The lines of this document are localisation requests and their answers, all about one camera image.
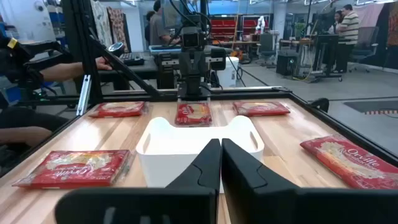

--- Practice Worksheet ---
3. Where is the black monitor on stand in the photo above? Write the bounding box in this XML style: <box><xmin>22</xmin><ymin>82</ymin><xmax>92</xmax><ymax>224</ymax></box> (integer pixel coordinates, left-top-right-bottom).
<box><xmin>306</xmin><ymin>6</ymin><xmax>343</xmax><ymax>82</ymax></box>

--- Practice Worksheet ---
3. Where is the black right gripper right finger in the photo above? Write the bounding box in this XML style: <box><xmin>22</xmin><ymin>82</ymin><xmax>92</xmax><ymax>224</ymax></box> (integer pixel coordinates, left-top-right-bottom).
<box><xmin>221</xmin><ymin>138</ymin><xmax>398</xmax><ymax>224</ymax></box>

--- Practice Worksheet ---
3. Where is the red storage shelving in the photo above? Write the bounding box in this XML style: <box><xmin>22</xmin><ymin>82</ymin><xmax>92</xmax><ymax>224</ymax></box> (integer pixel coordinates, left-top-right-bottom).
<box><xmin>210</xmin><ymin>14</ymin><xmax>271</xmax><ymax>43</ymax></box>

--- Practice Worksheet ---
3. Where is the pink curtain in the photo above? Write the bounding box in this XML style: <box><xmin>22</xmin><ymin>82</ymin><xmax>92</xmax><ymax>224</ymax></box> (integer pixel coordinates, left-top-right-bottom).
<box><xmin>354</xmin><ymin>2</ymin><xmax>386</xmax><ymax>29</ymax></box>

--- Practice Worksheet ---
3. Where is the white bin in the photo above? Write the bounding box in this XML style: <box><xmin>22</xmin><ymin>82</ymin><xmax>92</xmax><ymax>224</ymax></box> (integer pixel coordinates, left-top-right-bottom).
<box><xmin>216</xmin><ymin>56</ymin><xmax>240</xmax><ymax>88</ymax></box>

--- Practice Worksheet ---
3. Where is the red-brown patterned hanging fabric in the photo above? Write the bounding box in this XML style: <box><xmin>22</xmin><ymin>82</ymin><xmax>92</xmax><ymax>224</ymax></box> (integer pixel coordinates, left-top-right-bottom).
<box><xmin>107</xmin><ymin>6</ymin><xmax>130</xmax><ymax>52</ymax></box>

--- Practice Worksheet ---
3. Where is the grey office chair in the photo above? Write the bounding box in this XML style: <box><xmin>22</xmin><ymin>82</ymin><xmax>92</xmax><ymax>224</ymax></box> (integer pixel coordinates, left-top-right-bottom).
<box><xmin>349</xmin><ymin>26</ymin><xmax>380</xmax><ymax>74</ymax></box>

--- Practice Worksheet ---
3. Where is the red Orville popcorn bag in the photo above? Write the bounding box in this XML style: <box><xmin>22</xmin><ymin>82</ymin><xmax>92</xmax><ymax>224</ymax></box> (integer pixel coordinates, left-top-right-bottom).
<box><xmin>233</xmin><ymin>101</ymin><xmax>291</xmax><ymax>118</ymax></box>
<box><xmin>11</xmin><ymin>149</ymin><xmax>134</xmax><ymax>190</ymax></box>
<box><xmin>88</xmin><ymin>101</ymin><xmax>147</xmax><ymax>118</ymax></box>
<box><xmin>300</xmin><ymin>134</ymin><xmax>398</xmax><ymax>190</ymax></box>
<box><xmin>174</xmin><ymin>101</ymin><xmax>213</xmax><ymax>127</ymax></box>

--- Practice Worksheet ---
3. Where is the person's forearm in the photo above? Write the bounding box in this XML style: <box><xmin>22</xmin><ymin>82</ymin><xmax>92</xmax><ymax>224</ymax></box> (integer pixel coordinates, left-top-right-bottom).
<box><xmin>39</xmin><ymin>61</ymin><xmax>100</xmax><ymax>82</ymax></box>

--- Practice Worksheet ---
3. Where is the black computer box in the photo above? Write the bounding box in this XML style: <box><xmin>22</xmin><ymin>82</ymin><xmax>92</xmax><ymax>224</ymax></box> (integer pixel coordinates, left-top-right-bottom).
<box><xmin>275</xmin><ymin>49</ymin><xmax>299</xmax><ymax>77</ymax></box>

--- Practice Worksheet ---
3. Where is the dark floor mat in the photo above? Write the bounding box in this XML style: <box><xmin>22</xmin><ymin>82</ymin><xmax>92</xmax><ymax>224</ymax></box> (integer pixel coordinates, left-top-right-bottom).
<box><xmin>343</xmin><ymin>100</ymin><xmax>398</xmax><ymax>114</ymax></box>

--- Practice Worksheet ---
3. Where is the white robot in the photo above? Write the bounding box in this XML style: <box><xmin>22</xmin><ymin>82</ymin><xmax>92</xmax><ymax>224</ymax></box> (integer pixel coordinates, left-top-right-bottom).
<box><xmin>255</xmin><ymin>14</ymin><xmax>267</xmax><ymax>34</ymax></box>

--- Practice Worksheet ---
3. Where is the white plastic basket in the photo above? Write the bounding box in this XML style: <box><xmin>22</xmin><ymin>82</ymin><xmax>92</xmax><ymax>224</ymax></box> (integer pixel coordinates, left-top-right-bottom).
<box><xmin>136</xmin><ymin>114</ymin><xmax>265</xmax><ymax>194</ymax></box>

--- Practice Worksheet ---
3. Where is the blue tray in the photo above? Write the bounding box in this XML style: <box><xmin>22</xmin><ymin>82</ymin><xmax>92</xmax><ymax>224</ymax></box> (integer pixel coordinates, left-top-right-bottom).
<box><xmin>148</xmin><ymin>44</ymin><xmax>183</xmax><ymax>57</ymax></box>

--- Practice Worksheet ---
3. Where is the person's hand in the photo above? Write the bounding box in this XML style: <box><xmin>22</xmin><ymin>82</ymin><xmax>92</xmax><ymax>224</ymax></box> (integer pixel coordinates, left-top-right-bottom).
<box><xmin>95</xmin><ymin>57</ymin><xmax>113</xmax><ymax>72</ymax></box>

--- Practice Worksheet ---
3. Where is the dark patterned hanging fabric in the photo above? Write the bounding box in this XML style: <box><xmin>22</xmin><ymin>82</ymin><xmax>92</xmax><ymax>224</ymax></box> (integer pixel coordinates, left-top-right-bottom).
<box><xmin>381</xmin><ymin>1</ymin><xmax>398</xmax><ymax>69</ymax></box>

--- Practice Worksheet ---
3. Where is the round black device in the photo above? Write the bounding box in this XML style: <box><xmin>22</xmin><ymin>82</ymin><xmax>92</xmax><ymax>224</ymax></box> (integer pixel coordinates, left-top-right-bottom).
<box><xmin>108</xmin><ymin>42</ymin><xmax>124</xmax><ymax>57</ymax></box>

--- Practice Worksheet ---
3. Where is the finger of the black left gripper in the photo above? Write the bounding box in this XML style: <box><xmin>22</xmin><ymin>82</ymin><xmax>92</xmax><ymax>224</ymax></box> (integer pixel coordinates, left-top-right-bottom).
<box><xmin>192</xmin><ymin>48</ymin><xmax>227</xmax><ymax>78</ymax></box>
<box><xmin>160</xmin><ymin>51</ymin><xmax>193</xmax><ymax>78</ymax></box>

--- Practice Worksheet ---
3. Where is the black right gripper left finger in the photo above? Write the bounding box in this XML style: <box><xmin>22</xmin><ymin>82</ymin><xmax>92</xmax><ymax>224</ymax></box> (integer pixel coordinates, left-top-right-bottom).
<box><xmin>54</xmin><ymin>138</ymin><xmax>222</xmax><ymax>224</ymax></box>

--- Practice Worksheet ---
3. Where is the black office chair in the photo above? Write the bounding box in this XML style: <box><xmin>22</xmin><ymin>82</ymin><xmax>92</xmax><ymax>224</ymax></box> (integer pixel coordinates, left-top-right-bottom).
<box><xmin>256</xmin><ymin>32</ymin><xmax>279</xmax><ymax>68</ymax></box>

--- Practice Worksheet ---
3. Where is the black desk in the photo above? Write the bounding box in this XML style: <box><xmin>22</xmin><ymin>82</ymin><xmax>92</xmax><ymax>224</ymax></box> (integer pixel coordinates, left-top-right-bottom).
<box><xmin>98</xmin><ymin>57</ymin><xmax>159</xmax><ymax>91</ymax></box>

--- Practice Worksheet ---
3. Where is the black keyboard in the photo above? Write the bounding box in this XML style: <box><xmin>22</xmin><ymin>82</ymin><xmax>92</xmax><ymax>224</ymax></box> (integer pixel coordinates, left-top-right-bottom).
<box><xmin>119</xmin><ymin>52</ymin><xmax>146</xmax><ymax>67</ymax></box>

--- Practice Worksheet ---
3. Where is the pale floral hanging fabric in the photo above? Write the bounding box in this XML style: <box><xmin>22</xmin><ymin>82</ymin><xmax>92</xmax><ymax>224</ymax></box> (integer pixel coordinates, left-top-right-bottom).
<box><xmin>90</xmin><ymin>0</ymin><xmax>113</xmax><ymax>49</ymax></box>

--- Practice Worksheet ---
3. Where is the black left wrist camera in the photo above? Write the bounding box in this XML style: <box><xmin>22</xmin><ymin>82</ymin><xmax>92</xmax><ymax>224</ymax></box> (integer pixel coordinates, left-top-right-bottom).
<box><xmin>181</xmin><ymin>26</ymin><xmax>202</xmax><ymax>50</ymax></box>

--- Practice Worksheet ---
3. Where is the person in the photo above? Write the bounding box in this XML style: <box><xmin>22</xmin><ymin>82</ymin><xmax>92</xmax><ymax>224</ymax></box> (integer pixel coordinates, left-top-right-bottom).
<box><xmin>144</xmin><ymin>11</ymin><xmax>156</xmax><ymax>47</ymax></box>
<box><xmin>329</xmin><ymin>10</ymin><xmax>343</xmax><ymax>34</ymax></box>
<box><xmin>149</xmin><ymin>0</ymin><xmax>182</xmax><ymax>47</ymax></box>
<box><xmin>334</xmin><ymin>3</ymin><xmax>361</xmax><ymax>74</ymax></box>
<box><xmin>0</xmin><ymin>57</ymin><xmax>113</xmax><ymax>150</ymax></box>

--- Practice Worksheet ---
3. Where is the silver aluminium bracket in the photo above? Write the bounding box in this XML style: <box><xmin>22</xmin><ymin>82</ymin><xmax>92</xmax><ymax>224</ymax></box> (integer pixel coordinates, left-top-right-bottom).
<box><xmin>76</xmin><ymin>74</ymin><xmax>93</xmax><ymax>116</ymax></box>

